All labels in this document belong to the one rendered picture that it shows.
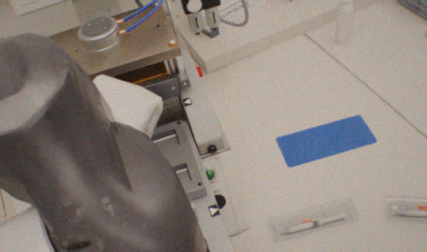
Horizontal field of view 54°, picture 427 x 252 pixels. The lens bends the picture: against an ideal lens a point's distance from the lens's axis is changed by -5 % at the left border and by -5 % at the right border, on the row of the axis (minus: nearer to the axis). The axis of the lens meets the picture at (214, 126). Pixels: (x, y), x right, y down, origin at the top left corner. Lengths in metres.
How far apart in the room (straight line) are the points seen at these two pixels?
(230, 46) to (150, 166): 1.08
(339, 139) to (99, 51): 0.59
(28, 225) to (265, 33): 1.16
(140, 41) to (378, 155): 0.60
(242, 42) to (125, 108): 0.97
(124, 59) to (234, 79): 0.52
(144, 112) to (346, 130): 0.80
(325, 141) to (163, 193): 0.87
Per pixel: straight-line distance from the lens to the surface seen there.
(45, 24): 1.42
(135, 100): 0.37
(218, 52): 1.29
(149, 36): 0.84
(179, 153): 0.76
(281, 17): 1.40
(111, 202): 0.21
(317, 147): 1.06
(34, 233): 0.23
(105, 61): 0.81
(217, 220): 0.70
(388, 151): 1.08
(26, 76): 0.22
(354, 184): 1.00
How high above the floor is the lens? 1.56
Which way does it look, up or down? 46 degrees down
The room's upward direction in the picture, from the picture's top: 12 degrees counter-clockwise
